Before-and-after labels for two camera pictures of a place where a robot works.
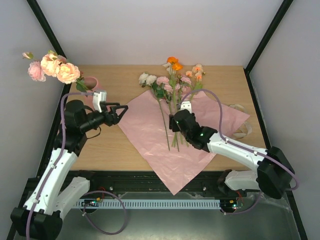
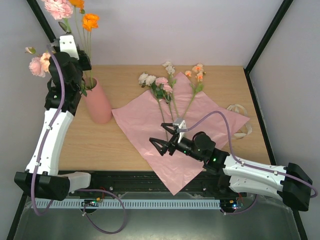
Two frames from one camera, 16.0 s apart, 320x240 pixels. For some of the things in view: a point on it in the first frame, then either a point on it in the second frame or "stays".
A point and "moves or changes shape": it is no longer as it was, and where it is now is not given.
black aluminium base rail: x=144 y=183 stays
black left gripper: x=109 y=121 → x=87 y=66
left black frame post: x=52 y=39 stays
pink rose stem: x=34 y=71 moves or changes shape
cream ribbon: x=241 y=135 stays
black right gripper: x=171 y=122 → x=173 y=143
